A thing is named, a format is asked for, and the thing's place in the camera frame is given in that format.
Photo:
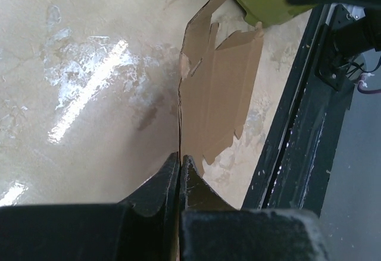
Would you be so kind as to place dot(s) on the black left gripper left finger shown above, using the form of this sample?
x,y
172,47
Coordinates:
x,y
140,227

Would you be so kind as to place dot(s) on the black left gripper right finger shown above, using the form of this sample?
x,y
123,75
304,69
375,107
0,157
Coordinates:
x,y
210,229

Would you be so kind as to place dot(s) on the brown cardboard box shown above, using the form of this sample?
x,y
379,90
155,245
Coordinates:
x,y
216,85

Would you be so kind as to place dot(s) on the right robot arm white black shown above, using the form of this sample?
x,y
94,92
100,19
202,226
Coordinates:
x,y
355,25

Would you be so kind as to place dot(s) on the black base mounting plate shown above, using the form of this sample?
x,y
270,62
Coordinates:
x,y
294,167

